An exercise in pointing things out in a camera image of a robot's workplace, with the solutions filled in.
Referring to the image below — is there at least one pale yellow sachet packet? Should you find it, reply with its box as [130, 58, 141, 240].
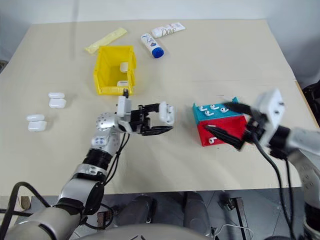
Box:
[84, 27, 128, 55]

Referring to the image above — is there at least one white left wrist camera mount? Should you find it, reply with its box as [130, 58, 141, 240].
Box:
[116, 88, 133, 117]

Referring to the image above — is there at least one brown metal table leg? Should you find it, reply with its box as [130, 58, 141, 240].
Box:
[96, 211, 113, 228]
[231, 197, 252, 240]

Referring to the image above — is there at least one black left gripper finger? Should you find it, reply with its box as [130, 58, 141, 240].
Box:
[142, 102, 163, 114]
[141, 125, 174, 137]

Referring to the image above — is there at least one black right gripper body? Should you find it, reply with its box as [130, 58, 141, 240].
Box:
[243, 106, 268, 145]

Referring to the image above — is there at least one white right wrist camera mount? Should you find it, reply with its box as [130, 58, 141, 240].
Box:
[253, 87, 286, 147]

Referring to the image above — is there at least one thin white cable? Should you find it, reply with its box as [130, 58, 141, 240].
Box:
[214, 223, 253, 238]

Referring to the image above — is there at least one white bottle with blue cap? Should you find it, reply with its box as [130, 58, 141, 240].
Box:
[140, 33, 165, 60]

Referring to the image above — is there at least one black object beside table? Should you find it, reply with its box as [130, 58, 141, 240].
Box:
[301, 81, 320, 115]

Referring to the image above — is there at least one teal plastic tray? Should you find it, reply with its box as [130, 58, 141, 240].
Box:
[191, 96, 242, 125]

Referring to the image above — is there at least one yellow plastic bin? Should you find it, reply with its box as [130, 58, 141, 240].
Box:
[92, 45, 138, 97]

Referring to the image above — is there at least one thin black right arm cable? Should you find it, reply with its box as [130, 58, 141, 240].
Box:
[283, 156, 295, 226]

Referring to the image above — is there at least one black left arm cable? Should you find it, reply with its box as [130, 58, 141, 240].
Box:
[79, 131, 131, 230]

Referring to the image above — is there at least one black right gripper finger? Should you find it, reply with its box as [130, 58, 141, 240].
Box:
[222, 101, 254, 118]
[204, 126, 247, 152]

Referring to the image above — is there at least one red plastic tray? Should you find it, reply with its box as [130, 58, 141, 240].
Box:
[196, 114, 251, 147]

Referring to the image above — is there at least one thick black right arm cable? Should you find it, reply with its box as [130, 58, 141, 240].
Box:
[251, 133, 297, 240]

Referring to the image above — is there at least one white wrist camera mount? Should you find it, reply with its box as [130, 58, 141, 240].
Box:
[253, 87, 286, 147]
[116, 88, 133, 117]

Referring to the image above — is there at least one black cable loop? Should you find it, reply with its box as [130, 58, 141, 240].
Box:
[0, 181, 52, 232]

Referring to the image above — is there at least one white Dove tube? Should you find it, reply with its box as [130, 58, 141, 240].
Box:
[150, 21, 186, 39]

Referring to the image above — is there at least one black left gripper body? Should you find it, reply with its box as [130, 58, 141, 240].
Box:
[118, 104, 153, 135]

